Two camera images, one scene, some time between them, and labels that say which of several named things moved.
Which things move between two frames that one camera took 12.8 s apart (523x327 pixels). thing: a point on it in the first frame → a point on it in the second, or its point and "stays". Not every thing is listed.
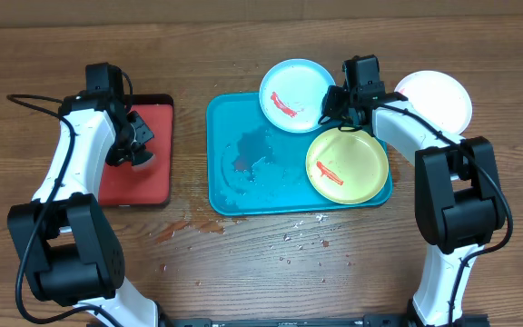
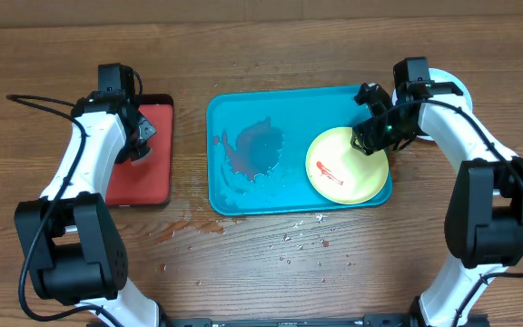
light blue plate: (291, 94) → (439, 75)
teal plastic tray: (256, 168) stays
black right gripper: (333, 113) → (373, 138)
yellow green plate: (347, 167) stays
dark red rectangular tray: (151, 184) stays
